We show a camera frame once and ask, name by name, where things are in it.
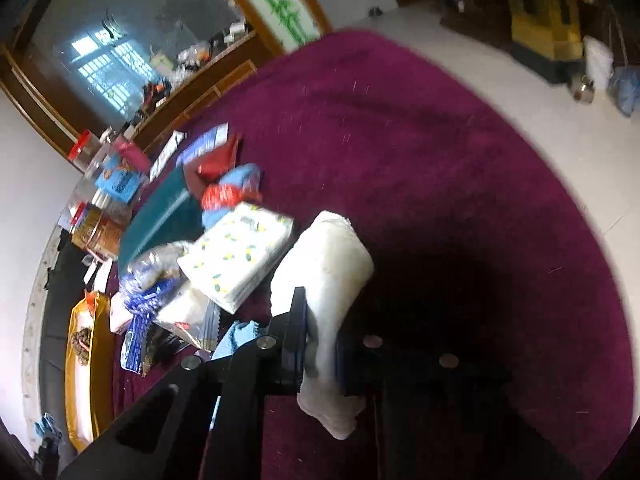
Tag white towel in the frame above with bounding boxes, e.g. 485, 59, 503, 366
270, 210, 374, 440

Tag white paper card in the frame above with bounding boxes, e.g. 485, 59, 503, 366
149, 130, 186, 181

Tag blue patterned plastic bag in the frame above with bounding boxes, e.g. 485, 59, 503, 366
118, 242, 191, 375

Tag clear snack packet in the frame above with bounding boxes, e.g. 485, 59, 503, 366
154, 281, 221, 352

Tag white leaf-print tissue pack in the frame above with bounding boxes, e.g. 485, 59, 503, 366
178, 203, 294, 314

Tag jar with orange label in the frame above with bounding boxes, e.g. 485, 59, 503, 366
68, 202, 132, 261

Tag pink bottle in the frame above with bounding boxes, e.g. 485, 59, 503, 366
113, 136, 152, 174

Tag yellow bag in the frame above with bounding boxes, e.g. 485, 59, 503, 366
64, 292, 115, 453

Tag bamboo painted glass panel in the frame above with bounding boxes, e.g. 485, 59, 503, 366
248, 0, 322, 53

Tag golden wooden pillar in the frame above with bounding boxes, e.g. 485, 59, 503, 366
509, 0, 584, 86

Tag dark red foil packet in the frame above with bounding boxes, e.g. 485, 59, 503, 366
183, 133, 242, 200

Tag blue white flat packet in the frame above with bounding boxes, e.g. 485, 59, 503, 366
176, 122, 229, 166

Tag blue water jug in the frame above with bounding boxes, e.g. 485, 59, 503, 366
608, 66, 640, 117

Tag wooden framed glass partition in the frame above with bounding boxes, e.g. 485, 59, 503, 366
1, 0, 331, 156

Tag clear jar red lid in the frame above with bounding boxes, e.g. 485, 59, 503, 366
67, 129, 102, 171

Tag blue cloth with red bag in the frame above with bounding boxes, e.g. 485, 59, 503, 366
201, 164, 262, 230

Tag maroon velvet tablecloth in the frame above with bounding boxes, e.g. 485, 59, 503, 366
184, 30, 634, 479

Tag teal rectangular box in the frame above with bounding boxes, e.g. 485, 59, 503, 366
117, 166, 204, 276

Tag rolled light blue towel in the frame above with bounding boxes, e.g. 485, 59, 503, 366
212, 321, 266, 360

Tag white plastic bucket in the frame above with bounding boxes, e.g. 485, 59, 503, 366
584, 36, 613, 91

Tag clear jar blue label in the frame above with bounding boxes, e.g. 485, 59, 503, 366
86, 153, 146, 205

